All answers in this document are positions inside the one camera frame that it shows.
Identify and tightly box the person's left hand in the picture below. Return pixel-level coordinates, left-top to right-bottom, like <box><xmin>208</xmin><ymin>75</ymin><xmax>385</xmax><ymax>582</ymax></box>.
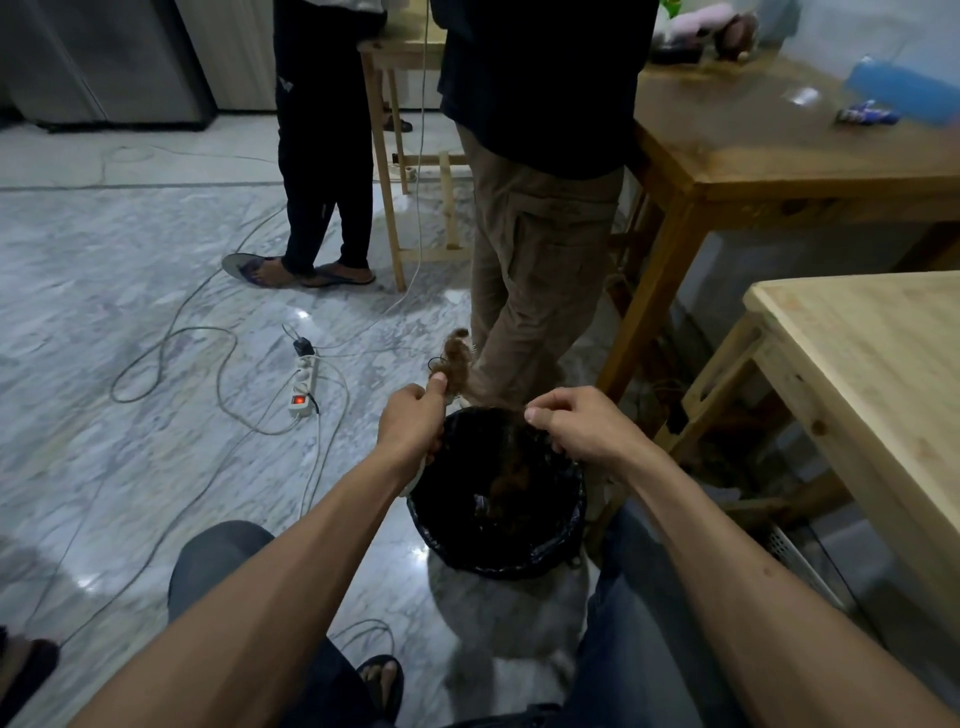
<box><xmin>376</xmin><ymin>372</ymin><xmax>450</xmax><ymax>471</ymax></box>

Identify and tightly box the person's right hand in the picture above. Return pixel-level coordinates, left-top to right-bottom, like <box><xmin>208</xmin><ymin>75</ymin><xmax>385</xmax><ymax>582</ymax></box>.
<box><xmin>524</xmin><ymin>386</ymin><xmax>655</xmax><ymax>471</ymax></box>

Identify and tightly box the brown hair clump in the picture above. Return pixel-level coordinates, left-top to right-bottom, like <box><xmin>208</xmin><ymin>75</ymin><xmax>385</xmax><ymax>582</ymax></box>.
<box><xmin>429</xmin><ymin>327</ymin><xmax>474</xmax><ymax>399</ymax></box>

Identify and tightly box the person's right forearm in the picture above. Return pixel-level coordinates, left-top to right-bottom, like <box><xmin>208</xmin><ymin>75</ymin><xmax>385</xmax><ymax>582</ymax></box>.
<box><xmin>600</xmin><ymin>442</ymin><xmax>960</xmax><ymax>728</ymax></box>

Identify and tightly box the person's left forearm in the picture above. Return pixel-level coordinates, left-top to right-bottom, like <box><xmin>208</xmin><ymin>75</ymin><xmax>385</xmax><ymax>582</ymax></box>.
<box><xmin>71</xmin><ymin>444</ymin><xmax>423</xmax><ymax>728</ymax></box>

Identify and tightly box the trash bin with black bag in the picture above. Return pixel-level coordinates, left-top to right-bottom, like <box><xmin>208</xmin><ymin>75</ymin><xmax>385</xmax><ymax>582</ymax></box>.
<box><xmin>406</xmin><ymin>406</ymin><xmax>588</xmax><ymax>581</ymax></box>

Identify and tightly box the white power strip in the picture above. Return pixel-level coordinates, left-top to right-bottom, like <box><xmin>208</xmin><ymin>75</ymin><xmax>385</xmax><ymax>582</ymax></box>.
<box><xmin>288</xmin><ymin>352</ymin><xmax>322</xmax><ymax>420</ymax></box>

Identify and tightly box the small light wooden table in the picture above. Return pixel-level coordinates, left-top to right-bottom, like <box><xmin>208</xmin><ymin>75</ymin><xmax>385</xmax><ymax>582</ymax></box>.
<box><xmin>357</xmin><ymin>6</ymin><xmax>475</xmax><ymax>294</ymax></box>

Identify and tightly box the person's right leg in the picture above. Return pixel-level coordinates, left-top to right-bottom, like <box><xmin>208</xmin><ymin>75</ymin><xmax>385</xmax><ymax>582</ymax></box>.
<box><xmin>448</xmin><ymin>498</ymin><xmax>753</xmax><ymax>728</ymax></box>

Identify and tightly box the person's black sandal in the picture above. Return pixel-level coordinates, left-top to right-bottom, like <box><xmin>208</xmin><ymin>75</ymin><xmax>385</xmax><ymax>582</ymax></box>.
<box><xmin>354</xmin><ymin>654</ymin><xmax>407</xmax><ymax>726</ymax></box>

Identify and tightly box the large light wooden table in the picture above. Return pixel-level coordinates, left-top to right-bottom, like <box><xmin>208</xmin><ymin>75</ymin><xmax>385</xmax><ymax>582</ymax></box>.
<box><xmin>658</xmin><ymin>271</ymin><xmax>960</xmax><ymax>639</ymax></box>

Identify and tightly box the dark brown wooden table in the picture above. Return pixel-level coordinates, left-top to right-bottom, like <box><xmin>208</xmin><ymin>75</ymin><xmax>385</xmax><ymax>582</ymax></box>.
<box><xmin>595</xmin><ymin>51</ymin><xmax>960</xmax><ymax>406</ymax></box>

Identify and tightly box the beige cabinet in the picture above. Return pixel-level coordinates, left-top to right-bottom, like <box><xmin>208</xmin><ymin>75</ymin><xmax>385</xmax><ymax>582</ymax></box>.
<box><xmin>175</xmin><ymin>0</ymin><xmax>279</xmax><ymax>114</ymax></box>

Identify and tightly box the pink plush toy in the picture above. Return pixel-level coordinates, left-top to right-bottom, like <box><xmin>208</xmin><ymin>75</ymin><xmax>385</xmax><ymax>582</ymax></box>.
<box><xmin>652</xmin><ymin>2</ymin><xmax>741</xmax><ymax>46</ymax></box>

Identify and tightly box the brown round object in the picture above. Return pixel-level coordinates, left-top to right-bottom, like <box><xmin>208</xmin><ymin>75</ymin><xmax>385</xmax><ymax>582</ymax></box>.
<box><xmin>713</xmin><ymin>12</ymin><xmax>761</xmax><ymax>63</ymax></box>

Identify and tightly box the small purple wrapper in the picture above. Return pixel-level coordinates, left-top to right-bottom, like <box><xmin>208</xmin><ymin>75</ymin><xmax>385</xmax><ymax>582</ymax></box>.
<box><xmin>835</xmin><ymin>100</ymin><xmax>902</xmax><ymax>127</ymax></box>

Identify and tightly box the grey refrigerator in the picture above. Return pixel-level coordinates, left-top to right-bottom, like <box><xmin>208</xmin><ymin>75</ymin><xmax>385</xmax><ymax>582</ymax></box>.
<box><xmin>0</xmin><ymin>0</ymin><xmax>219</xmax><ymax>134</ymax></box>

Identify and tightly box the blue plastic container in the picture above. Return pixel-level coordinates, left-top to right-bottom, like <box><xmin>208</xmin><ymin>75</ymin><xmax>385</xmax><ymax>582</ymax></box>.
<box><xmin>846</xmin><ymin>57</ymin><xmax>960</xmax><ymax>126</ymax></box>

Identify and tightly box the white power strip cable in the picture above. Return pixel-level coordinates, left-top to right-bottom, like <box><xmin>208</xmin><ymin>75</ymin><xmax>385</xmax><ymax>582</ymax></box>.
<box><xmin>298</xmin><ymin>358</ymin><xmax>351</xmax><ymax>520</ymax></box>

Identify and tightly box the grey looped floor cable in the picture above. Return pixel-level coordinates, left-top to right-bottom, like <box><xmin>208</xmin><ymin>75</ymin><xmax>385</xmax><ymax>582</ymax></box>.
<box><xmin>109</xmin><ymin>204</ymin><xmax>303</xmax><ymax>438</ymax></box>

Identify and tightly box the thin long floor cable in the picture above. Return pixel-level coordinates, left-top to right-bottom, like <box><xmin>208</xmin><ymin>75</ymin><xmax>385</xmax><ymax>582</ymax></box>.
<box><xmin>21</xmin><ymin>420</ymin><xmax>301</xmax><ymax>650</ymax></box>

